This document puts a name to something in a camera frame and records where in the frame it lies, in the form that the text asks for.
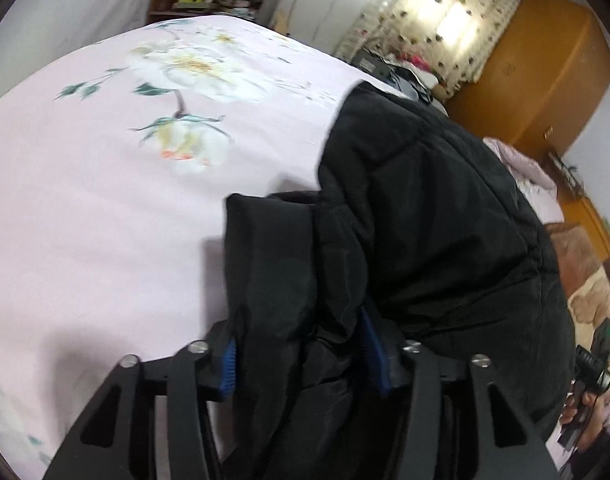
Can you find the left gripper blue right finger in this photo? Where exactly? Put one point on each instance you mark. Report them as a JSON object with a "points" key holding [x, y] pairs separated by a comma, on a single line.
{"points": [[376, 355]]}

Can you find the wooden wardrobe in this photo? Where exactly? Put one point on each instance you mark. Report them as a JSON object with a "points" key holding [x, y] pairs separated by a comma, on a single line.
{"points": [[543, 81]]}

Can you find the heart pattern curtain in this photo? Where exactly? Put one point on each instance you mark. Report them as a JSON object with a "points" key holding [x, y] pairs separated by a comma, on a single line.
{"points": [[453, 39]]}

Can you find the clothes pile by window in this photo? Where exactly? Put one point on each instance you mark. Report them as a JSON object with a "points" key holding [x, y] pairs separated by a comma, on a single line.
{"points": [[405, 77]]}

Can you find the black puffer jacket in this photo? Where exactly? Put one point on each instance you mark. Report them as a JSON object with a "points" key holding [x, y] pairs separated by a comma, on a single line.
{"points": [[416, 222]]}

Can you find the brown bear print pillow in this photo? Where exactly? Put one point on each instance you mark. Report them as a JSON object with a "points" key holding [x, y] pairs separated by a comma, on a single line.
{"points": [[584, 279]]}

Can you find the wooden headboard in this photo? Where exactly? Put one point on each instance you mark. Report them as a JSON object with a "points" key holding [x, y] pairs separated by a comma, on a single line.
{"points": [[582, 211]]}

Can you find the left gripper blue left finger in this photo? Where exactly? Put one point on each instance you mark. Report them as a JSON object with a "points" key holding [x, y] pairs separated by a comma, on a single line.
{"points": [[227, 375]]}

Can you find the pink floral bed sheet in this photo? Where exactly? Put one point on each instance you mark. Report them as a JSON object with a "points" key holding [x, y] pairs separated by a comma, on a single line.
{"points": [[116, 163]]}

